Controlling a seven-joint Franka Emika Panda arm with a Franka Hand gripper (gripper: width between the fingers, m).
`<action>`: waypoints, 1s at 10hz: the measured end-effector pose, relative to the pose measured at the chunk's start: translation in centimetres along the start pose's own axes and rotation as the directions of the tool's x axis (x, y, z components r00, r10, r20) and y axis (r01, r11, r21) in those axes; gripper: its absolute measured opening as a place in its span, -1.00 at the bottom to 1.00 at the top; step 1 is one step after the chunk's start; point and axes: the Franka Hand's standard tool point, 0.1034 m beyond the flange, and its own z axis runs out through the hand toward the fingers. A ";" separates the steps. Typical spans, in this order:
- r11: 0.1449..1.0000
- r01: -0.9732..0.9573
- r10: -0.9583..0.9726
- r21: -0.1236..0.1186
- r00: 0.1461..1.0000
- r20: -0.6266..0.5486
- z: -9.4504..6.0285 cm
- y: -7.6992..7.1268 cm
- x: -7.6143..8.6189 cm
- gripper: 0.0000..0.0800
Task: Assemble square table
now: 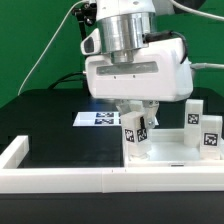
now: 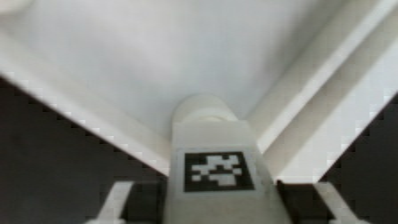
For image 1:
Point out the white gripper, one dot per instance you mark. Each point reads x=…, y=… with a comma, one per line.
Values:
x=160, y=72

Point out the white square tabletop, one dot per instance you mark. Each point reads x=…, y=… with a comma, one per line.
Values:
x=164, y=148

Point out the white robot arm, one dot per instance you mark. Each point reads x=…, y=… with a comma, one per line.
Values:
x=129, y=61

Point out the white marker sheet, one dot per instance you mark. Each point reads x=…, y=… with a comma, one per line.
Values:
x=105, y=118

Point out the white U-shaped fence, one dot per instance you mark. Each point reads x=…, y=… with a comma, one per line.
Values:
x=14, y=180

